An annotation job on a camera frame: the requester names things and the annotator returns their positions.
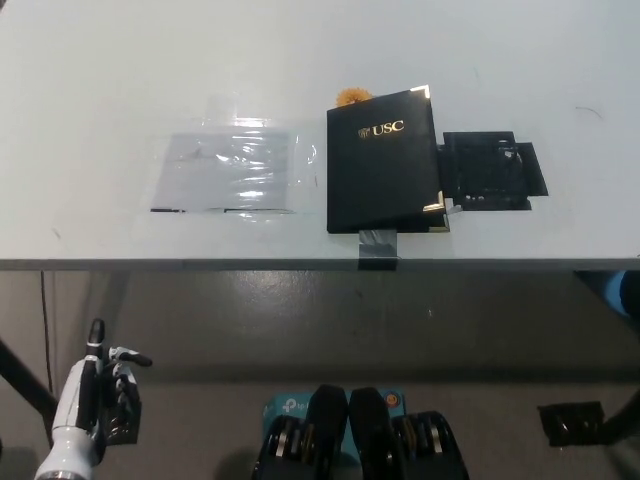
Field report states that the grey duct tape strip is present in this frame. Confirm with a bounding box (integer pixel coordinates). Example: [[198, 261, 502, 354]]
[[356, 229, 400, 272]]

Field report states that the blue object under desk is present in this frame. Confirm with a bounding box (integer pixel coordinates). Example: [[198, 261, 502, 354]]
[[596, 269, 640, 317]]

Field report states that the clear plastic film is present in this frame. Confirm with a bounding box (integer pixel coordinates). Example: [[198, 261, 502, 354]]
[[139, 93, 322, 217]]

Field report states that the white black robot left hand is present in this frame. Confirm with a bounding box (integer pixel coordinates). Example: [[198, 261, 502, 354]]
[[51, 318, 154, 441]]

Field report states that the black table leg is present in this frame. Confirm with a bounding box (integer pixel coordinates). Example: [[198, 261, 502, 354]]
[[598, 377, 640, 446], [0, 336, 60, 437]]

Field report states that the black tape patch on desk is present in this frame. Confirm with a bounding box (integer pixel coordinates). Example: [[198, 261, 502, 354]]
[[435, 129, 551, 212]]

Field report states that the orange spiky ring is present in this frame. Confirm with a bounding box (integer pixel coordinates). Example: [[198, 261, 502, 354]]
[[335, 87, 374, 108]]

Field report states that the black USC diary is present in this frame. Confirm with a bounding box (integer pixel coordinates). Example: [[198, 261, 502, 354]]
[[325, 83, 452, 236]]

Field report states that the teal TP-Link box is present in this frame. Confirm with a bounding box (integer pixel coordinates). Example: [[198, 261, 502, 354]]
[[261, 389, 407, 454]]

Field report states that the thin black cable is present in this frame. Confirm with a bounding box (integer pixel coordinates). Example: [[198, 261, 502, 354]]
[[38, 271, 57, 399]]

